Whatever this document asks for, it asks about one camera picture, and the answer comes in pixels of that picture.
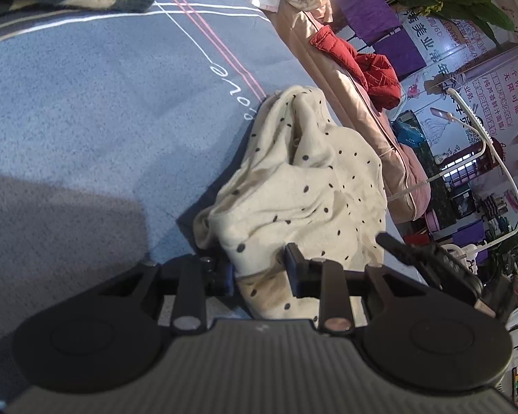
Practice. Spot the red jacket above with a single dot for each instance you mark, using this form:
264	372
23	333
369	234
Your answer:
362	64

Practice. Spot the purple cloth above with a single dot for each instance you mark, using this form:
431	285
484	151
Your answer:
384	21

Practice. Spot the blue striped bed sheet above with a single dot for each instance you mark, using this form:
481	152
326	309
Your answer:
90	116

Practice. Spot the wall poster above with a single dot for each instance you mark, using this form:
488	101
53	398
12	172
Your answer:
479	73

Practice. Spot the pink quilt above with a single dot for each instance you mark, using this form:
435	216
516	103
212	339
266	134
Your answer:
349	108

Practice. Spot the cream polka dot garment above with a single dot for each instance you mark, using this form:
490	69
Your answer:
311	189

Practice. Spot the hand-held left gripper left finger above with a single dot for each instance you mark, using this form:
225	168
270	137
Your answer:
190	284

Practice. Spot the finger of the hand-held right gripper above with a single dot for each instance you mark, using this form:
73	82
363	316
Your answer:
399	246

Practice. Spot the white gooseneck lamp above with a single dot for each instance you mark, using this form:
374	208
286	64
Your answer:
496	151

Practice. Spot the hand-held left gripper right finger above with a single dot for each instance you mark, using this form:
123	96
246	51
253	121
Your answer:
292	267

